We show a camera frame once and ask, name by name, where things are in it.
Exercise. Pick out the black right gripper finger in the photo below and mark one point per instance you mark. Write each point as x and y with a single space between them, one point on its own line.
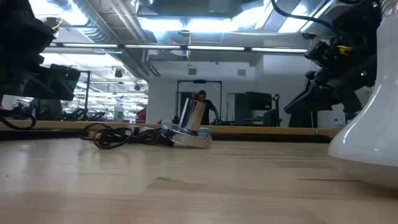
314 98

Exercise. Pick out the white reflector lightbulb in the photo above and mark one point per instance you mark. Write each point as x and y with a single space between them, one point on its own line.
373 124

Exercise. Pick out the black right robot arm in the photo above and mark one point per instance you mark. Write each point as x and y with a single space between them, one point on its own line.
357 18

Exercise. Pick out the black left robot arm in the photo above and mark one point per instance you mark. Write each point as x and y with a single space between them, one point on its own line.
18 37

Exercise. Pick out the black upright panel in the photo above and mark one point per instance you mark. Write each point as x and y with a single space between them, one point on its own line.
303 119

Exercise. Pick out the black monitor cart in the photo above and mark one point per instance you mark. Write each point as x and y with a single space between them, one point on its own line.
253 102

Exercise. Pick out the person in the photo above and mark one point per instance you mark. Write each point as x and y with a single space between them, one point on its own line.
210 109

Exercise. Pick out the long ceiling light bar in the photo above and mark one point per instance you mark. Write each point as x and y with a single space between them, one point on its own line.
217 48

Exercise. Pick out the black camera rig frame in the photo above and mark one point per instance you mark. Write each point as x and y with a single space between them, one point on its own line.
88 93

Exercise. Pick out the black gantry frame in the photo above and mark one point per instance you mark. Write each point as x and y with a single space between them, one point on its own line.
199 81

